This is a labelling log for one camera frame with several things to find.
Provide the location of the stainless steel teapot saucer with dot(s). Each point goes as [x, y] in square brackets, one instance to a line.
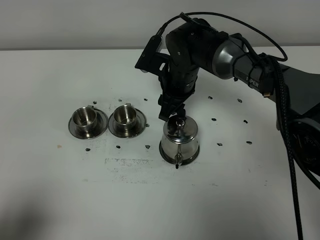
[182, 156]

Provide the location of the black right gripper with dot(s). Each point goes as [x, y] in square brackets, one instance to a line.
[177, 81]

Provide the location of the left stainless steel saucer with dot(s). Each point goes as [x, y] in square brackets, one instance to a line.
[101, 127]

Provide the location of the left stainless steel teacup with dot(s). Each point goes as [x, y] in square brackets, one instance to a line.
[84, 119]

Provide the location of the right stainless steel saucer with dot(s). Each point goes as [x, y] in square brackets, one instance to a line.
[136, 130]

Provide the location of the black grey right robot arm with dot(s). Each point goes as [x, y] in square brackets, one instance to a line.
[196, 45]

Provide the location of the right stainless steel teacup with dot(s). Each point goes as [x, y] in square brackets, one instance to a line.
[125, 117]

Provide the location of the stainless steel teacup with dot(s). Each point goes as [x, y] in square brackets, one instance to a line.
[125, 117]
[84, 119]

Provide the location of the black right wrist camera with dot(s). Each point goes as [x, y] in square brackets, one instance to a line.
[151, 59]

